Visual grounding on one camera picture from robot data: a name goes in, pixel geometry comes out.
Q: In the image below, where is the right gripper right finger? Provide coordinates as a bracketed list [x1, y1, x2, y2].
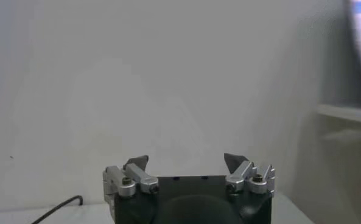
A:
[223, 153, 276, 195]

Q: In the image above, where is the black cooker power cord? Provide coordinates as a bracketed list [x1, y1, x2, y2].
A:
[30, 195, 84, 224]

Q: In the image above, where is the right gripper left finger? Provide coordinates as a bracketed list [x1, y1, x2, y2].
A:
[103, 155, 159, 198]

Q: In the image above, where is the white side table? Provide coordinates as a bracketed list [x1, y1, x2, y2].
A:
[316, 103, 361, 144]

